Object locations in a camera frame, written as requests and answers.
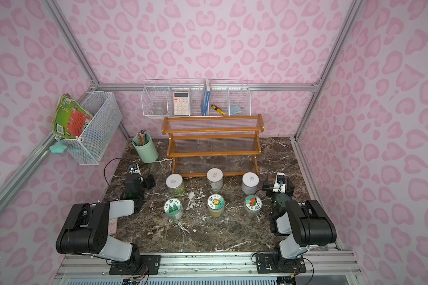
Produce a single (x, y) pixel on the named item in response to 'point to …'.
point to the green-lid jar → (173, 207)
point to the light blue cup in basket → (234, 109)
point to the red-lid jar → (252, 206)
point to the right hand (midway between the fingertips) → (278, 175)
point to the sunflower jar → (216, 205)
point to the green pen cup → (145, 148)
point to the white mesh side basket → (88, 148)
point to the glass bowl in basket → (158, 111)
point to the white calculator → (181, 103)
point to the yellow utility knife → (218, 109)
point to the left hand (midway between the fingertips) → (140, 173)
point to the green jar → (175, 182)
